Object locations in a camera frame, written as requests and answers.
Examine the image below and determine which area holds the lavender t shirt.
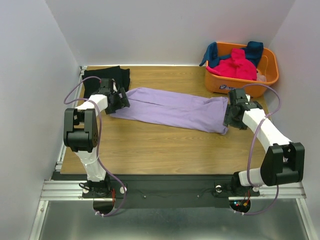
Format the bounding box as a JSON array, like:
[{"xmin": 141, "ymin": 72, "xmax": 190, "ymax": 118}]
[{"xmin": 110, "ymin": 87, "xmax": 229, "ymax": 135}]

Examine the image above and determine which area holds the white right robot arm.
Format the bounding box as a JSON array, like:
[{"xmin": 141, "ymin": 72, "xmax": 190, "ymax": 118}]
[{"xmin": 224, "ymin": 88, "xmax": 305, "ymax": 195}]

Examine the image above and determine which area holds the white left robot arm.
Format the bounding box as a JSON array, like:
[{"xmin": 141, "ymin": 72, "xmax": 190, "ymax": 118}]
[{"xmin": 63, "ymin": 77, "xmax": 130, "ymax": 197}]

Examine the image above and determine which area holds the folded black t shirt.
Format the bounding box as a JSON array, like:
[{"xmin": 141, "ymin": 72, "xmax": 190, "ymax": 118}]
[{"xmin": 82, "ymin": 66, "xmax": 131, "ymax": 99}]

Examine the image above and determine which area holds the orange plastic laundry basket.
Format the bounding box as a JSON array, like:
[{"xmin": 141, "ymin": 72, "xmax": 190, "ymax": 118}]
[{"xmin": 203, "ymin": 42, "xmax": 279, "ymax": 94}]

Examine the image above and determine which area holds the pale pink garment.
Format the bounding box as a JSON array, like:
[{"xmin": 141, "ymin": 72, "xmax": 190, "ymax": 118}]
[{"xmin": 256, "ymin": 69, "xmax": 267, "ymax": 83}]

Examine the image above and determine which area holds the pink t shirt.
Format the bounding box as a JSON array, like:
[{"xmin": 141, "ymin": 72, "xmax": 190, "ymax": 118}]
[{"xmin": 206, "ymin": 48, "xmax": 257, "ymax": 81}]

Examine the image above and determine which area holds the dark blue t shirt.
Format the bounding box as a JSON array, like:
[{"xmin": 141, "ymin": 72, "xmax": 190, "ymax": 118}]
[{"xmin": 199, "ymin": 41, "xmax": 264, "ymax": 68}]

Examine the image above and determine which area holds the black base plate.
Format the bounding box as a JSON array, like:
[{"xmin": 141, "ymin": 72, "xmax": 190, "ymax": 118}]
[{"xmin": 41, "ymin": 171, "xmax": 277, "ymax": 215}]

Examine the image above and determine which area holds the aluminium frame rail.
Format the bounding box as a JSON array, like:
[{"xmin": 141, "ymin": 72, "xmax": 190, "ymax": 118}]
[{"xmin": 40, "ymin": 180, "xmax": 307, "ymax": 202}]

